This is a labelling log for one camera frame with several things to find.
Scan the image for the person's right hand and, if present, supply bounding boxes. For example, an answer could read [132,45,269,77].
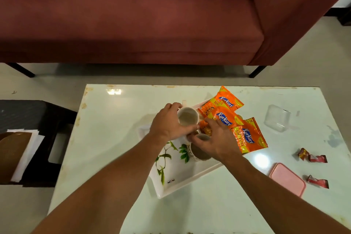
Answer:
[191,118,242,163]

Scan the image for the pink container lid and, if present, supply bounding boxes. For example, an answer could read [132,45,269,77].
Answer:
[268,163,307,198]

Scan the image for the red candy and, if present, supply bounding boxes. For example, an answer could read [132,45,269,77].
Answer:
[308,154,328,163]
[306,175,329,189]

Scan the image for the black door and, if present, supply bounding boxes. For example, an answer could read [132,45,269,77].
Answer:
[323,7,351,26]

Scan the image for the white paper napkins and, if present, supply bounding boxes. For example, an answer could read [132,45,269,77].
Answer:
[7,129,45,183]

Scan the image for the person's left forearm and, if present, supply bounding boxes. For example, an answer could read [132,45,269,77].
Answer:
[31,133,165,234]

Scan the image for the black woven stool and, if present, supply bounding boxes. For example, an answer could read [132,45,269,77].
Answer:
[0,100,78,188]

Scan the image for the clear plastic container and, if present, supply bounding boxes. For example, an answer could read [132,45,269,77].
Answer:
[264,104,292,133]

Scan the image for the person's left hand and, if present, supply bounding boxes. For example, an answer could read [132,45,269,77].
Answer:
[149,102,200,141]

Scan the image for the red fabric sofa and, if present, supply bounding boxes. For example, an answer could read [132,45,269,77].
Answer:
[0,0,351,78]

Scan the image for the person's right forearm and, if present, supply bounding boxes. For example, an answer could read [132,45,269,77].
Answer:
[223,153,351,234]

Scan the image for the orange snack packet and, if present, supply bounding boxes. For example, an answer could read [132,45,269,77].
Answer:
[198,105,244,136]
[205,86,245,112]
[231,117,268,154]

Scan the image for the white floral mug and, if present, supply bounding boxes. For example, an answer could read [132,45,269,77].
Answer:
[188,133,212,162]
[177,107,200,127]

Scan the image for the white printed tray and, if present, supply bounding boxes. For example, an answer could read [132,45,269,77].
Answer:
[138,99,245,200]

